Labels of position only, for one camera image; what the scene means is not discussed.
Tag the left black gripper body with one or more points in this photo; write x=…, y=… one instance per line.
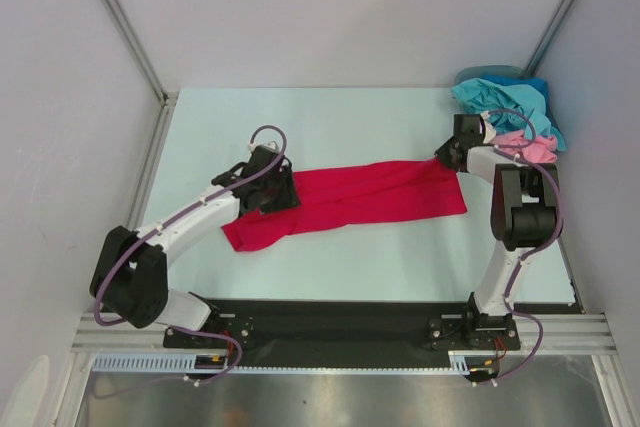
x=280, y=193

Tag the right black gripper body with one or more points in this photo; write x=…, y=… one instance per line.
x=449, y=152

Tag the red t shirt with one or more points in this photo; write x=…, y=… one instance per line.
x=383, y=192

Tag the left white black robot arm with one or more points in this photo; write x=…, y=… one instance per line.
x=131, y=279

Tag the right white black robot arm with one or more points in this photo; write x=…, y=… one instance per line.
x=526, y=217

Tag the light blue t shirt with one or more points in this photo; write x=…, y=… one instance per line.
x=512, y=108

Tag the grey plastic bin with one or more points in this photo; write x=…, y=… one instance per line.
x=474, y=72

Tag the dark blue t shirt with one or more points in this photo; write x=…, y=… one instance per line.
x=540, y=85

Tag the pink t shirt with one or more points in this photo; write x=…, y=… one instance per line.
x=542, y=149

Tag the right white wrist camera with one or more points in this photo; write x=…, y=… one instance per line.
x=487, y=130

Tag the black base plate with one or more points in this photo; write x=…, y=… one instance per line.
x=349, y=335

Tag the left aluminium frame post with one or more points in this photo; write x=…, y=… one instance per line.
x=137, y=51

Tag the aluminium frame post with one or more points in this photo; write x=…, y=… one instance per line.
x=552, y=29
x=137, y=51

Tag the right aluminium frame post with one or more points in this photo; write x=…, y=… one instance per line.
x=552, y=29

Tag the right light blue cable duct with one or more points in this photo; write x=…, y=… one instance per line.
x=479, y=361

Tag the light blue cable duct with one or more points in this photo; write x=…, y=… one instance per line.
x=159, y=363
x=479, y=361

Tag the left light blue cable duct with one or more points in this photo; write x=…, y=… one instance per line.
x=159, y=363

